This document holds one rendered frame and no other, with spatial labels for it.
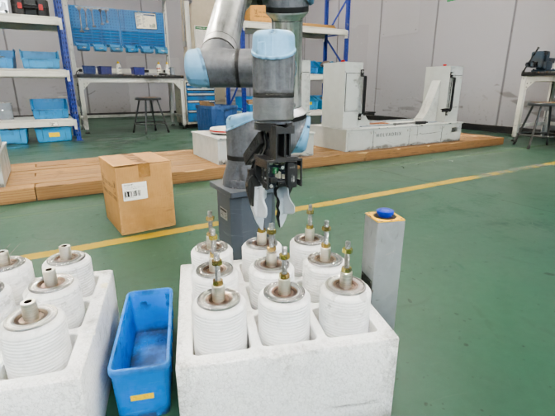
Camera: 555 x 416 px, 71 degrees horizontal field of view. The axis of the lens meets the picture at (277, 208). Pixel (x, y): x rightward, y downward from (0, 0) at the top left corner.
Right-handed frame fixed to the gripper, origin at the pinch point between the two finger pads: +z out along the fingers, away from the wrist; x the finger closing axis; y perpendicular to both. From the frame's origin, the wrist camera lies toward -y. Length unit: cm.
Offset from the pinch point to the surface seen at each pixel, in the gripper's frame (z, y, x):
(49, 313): 9.2, 3.4, -40.5
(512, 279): 35, -5, 89
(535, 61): -52, -222, 397
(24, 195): 30, -174, -72
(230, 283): 10.9, 2.6, -9.7
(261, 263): 9.3, -0.3, -1.9
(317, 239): 9.3, -7.3, 15.6
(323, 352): 17.6, 20.8, 1.1
